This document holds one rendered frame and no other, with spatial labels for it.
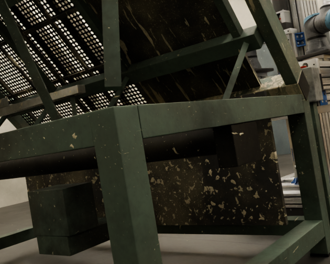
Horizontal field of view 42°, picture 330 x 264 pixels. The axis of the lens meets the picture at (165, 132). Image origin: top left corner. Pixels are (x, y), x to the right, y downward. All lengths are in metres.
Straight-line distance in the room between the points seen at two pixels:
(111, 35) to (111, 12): 0.06
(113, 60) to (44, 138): 0.31
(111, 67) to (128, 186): 0.30
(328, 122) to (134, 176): 2.13
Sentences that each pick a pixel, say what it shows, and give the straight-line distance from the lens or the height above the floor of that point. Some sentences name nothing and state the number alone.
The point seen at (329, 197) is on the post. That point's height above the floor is 0.24.
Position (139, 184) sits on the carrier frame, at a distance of 1.09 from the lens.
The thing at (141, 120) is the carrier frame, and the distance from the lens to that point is 1.12.
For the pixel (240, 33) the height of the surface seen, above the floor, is 1.10.
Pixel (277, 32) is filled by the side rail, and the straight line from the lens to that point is 2.03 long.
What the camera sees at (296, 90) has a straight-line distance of 2.17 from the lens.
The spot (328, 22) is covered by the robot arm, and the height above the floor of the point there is 1.18.
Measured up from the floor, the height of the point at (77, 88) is 1.00.
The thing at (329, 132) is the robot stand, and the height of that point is 0.55.
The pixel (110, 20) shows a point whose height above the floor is 1.01.
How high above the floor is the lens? 0.70
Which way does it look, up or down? level
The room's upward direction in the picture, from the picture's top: 9 degrees counter-clockwise
